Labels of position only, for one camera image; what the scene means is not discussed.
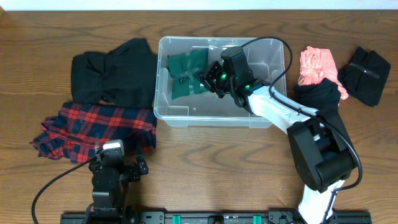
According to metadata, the dark green garment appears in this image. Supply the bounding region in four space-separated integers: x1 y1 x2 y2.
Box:
167 49 208 100

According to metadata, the red plaid flannel shirt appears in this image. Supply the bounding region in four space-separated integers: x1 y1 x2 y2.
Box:
30 102 157 163

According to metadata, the clear plastic storage container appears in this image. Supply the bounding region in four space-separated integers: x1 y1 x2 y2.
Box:
154 36 290 128

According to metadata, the pink garment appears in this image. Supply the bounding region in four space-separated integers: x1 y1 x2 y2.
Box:
298 46 349 100

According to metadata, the large black garment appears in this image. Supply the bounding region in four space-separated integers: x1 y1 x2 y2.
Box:
71 38 157 109

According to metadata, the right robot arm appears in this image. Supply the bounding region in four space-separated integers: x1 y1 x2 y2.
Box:
194 61 363 223

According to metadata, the black taped garment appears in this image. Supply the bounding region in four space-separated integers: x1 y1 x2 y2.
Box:
338 47 391 107

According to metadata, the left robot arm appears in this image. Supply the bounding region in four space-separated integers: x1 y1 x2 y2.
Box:
89 149 149 219

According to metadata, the black shirt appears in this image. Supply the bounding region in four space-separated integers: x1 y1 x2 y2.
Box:
293 77 355 147

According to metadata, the black mounting rail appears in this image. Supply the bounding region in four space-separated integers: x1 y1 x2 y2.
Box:
60 210 373 224

